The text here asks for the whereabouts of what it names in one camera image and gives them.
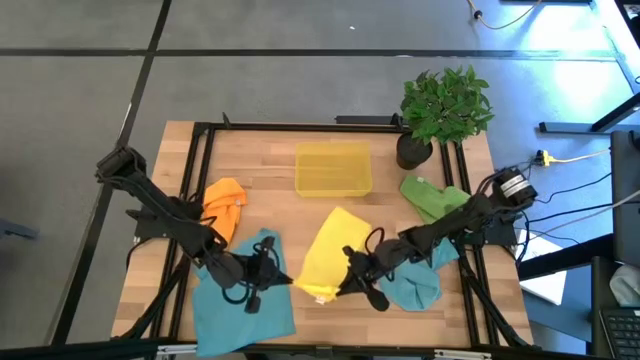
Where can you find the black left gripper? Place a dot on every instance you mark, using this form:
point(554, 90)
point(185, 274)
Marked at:
point(261, 272)

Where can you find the crumpled teal microfiber towel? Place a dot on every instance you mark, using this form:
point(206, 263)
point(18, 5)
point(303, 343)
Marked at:
point(415, 290)

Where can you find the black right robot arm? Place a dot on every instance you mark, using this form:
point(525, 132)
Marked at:
point(450, 220)

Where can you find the yellow translucent plastic bin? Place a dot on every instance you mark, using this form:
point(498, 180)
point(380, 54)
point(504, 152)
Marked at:
point(332, 170)

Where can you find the dark grey floor object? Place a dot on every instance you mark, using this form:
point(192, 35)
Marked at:
point(15, 230)

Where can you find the black aluminium table frame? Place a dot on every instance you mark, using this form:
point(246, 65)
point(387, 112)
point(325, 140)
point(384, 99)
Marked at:
point(250, 126)

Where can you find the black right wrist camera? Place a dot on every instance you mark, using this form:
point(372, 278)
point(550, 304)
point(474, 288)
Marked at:
point(378, 300)

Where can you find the orange microfiber towel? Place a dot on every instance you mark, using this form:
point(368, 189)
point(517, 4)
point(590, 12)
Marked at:
point(225, 210)

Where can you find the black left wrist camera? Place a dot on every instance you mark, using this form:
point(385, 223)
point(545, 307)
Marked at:
point(252, 305)

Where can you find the dark grey monitor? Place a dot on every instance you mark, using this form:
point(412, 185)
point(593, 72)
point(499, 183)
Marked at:
point(625, 200)

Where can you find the black rail with silver brackets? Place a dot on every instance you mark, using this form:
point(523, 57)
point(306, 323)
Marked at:
point(320, 351)

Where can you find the large teal microfiber towel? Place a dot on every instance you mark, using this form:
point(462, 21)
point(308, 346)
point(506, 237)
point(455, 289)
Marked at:
point(235, 325)

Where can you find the black side desk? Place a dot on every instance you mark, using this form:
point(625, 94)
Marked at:
point(597, 300)

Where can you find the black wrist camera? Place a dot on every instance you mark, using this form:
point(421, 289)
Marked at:
point(378, 300)
point(252, 305)

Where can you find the pale grey cloth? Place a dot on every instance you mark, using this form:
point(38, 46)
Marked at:
point(627, 285)

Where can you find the black desk leg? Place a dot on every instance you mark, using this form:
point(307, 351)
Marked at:
point(565, 127)

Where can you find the black keyboard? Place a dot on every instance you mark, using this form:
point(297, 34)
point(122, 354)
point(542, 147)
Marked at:
point(622, 330)

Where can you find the green plant in black pot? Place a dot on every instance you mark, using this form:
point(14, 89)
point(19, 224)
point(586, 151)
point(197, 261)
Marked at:
point(445, 110)

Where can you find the yellow microfiber towel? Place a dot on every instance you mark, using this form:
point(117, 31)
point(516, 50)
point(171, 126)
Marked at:
point(330, 250)

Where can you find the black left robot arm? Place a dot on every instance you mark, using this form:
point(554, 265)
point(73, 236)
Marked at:
point(165, 220)

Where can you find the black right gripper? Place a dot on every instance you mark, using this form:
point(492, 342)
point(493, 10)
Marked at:
point(367, 267)

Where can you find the green microfiber towel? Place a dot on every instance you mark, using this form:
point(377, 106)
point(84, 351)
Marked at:
point(430, 200)

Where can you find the white box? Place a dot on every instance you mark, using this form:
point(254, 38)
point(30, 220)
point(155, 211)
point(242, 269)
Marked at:
point(545, 285)

